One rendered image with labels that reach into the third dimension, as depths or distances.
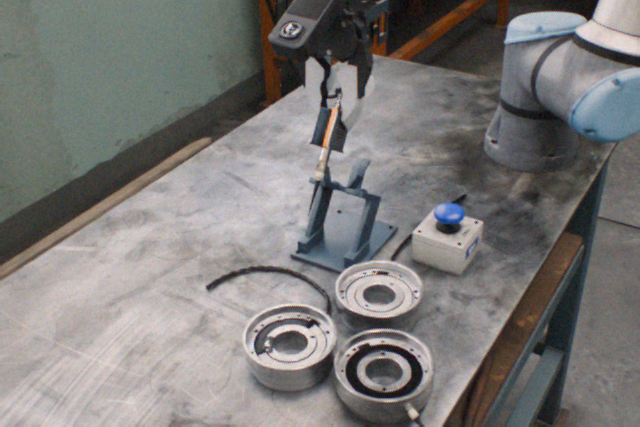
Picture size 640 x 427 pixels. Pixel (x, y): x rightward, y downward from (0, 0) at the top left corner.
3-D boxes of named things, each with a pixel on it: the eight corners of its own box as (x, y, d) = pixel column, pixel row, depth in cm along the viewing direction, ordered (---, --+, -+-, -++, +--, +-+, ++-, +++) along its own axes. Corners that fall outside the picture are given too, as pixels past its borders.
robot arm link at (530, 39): (548, 76, 125) (559, -3, 118) (598, 108, 114) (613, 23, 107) (485, 87, 122) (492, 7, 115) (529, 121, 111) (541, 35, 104)
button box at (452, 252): (460, 277, 96) (463, 246, 93) (411, 260, 99) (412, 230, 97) (484, 244, 102) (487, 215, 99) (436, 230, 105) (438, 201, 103)
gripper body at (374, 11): (389, 46, 91) (392, -55, 84) (355, 69, 84) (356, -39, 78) (335, 36, 94) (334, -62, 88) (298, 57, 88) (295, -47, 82)
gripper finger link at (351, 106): (385, 119, 94) (380, 48, 89) (363, 137, 89) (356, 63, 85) (364, 116, 95) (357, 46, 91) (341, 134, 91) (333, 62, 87)
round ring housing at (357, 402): (318, 376, 82) (316, 349, 80) (398, 343, 86) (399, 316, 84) (366, 444, 74) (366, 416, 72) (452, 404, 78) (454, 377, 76)
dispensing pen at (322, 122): (290, 210, 90) (326, 77, 90) (306, 213, 94) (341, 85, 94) (305, 215, 89) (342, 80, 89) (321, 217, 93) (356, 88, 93)
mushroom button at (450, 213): (455, 251, 97) (457, 220, 94) (427, 242, 98) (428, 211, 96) (467, 236, 99) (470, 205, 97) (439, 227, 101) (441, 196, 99)
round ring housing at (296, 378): (294, 412, 78) (292, 384, 76) (226, 366, 84) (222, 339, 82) (356, 356, 85) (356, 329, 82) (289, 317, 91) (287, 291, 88)
